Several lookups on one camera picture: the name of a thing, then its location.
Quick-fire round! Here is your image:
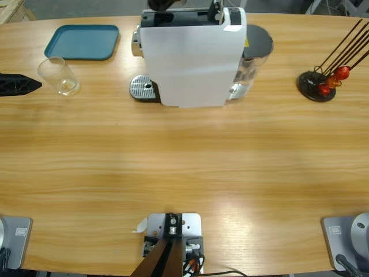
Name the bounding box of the clear water tank black lid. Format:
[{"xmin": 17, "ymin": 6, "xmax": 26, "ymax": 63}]
[{"xmin": 226, "ymin": 24, "xmax": 274, "ymax": 103}]

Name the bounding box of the grey metal frame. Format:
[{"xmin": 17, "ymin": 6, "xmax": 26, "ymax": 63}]
[{"xmin": 305, "ymin": 0, "xmax": 369, "ymax": 18}]

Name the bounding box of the grey metal device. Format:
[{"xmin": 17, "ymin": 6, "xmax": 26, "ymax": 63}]
[{"xmin": 146, "ymin": 212, "xmax": 202, "ymax": 274}]

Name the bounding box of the silver drip tray grate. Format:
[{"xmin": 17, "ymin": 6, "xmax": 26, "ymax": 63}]
[{"xmin": 129, "ymin": 74, "xmax": 161, "ymax": 103}]

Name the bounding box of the white tape piece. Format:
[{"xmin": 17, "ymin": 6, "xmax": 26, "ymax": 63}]
[{"xmin": 131, "ymin": 218, "xmax": 148, "ymax": 234}]

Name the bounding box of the black clamp bracket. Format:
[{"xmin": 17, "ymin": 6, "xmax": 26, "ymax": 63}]
[{"xmin": 142, "ymin": 235, "xmax": 204, "ymax": 259}]

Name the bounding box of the orange coffee capsule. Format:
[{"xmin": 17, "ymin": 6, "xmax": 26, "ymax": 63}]
[{"xmin": 328, "ymin": 75, "xmax": 343, "ymax": 89}]

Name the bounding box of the grey coffee machine lever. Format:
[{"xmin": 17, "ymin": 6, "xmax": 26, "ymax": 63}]
[{"xmin": 208, "ymin": 0, "xmax": 225, "ymax": 23}]

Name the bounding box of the black capsule holder with rods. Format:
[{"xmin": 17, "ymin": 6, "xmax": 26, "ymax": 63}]
[{"xmin": 296, "ymin": 18, "xmax": 369, "ymax": 102}]

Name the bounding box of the clear glass cup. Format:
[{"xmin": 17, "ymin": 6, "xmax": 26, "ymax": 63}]
[{"xmin": 36, "ymin": 56, "xmax": 81, "ymax": 97}]

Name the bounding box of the black cable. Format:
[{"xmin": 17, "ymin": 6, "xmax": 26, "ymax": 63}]
[
  {"xmin": 336, "ymin": 253, "xmax": 363, "ymax": 277},
  {"xmin": 201, "ymin": 269, "xmax": 246, "ymax": 277}
]

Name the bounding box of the white capsule coffee machine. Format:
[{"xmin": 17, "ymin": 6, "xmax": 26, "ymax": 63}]
[{"xmin": 131, "ymin": 0, "xmax": 248, "ymax": 110}]

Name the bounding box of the teal plastic tray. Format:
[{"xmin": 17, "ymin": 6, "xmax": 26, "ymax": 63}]
[{"xmin": 43, "ymin": 24, "xmax": 120, "ymax": 61}]

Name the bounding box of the orange red cable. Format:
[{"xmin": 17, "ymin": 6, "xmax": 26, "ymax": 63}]
[{"xmin": 183, "ymin": 253, "xmax": 206, "ymax": 275}]

